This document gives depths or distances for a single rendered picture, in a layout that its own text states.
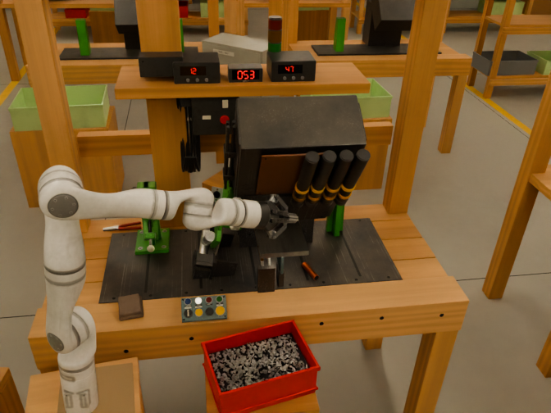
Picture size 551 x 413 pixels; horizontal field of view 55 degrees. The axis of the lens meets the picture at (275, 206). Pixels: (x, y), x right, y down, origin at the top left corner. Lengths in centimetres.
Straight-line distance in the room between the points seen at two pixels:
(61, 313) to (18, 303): 209
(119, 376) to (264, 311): 51
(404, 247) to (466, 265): 154
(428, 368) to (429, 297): 35
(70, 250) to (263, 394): 72
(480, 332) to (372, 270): 135
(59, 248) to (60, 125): 90
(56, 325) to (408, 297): 118
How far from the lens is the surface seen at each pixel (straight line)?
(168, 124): 205
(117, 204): 120
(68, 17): 893
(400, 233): 232
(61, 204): 117
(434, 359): 220
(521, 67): 694
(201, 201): 126
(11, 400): 204
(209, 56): 195
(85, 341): 152
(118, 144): 220
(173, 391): 279
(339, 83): 195
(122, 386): 172
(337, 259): 208
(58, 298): 135
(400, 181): 235
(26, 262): 377
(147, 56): 190
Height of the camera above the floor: 216
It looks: 32 degrees down
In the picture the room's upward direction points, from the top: 2 degrees clockwise
